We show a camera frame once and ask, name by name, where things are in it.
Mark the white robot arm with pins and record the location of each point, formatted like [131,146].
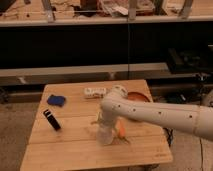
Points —
[192,119]

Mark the black eraser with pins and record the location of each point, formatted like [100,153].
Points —
[51,119]

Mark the white power strip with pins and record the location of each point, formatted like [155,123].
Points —
[90,93]

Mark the orange carrot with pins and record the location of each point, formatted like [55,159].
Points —
[121,131]

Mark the blue cloth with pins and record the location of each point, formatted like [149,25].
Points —
[56,100]

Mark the wooden table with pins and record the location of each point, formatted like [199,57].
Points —
[74,145]

